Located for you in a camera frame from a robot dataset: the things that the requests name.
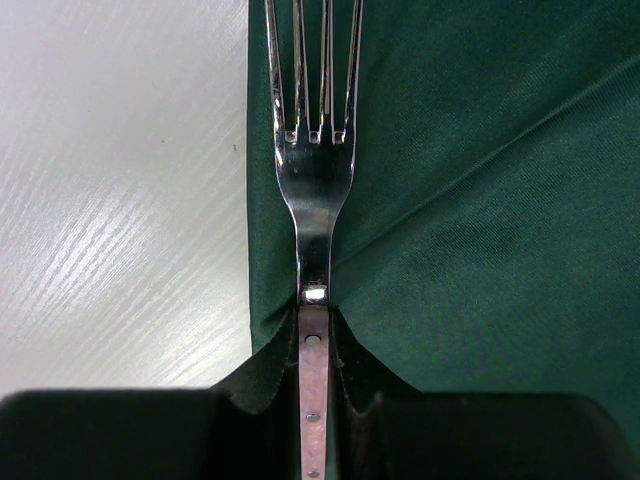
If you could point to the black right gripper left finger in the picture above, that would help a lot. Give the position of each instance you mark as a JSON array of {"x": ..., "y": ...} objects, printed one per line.
[{"x": 243, "y": 427}]

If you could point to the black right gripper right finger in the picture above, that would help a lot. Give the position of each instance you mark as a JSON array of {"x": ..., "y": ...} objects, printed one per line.
[{"x": 387, "y": 429}]

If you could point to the fork with pink handle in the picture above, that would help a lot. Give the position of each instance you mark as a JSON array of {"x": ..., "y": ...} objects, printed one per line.
[{"x": 315, "y": 172}]

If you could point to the dark green cloth napkin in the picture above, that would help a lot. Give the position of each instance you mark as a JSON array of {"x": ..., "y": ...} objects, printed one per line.
[{"x": 490, "y": 241}]

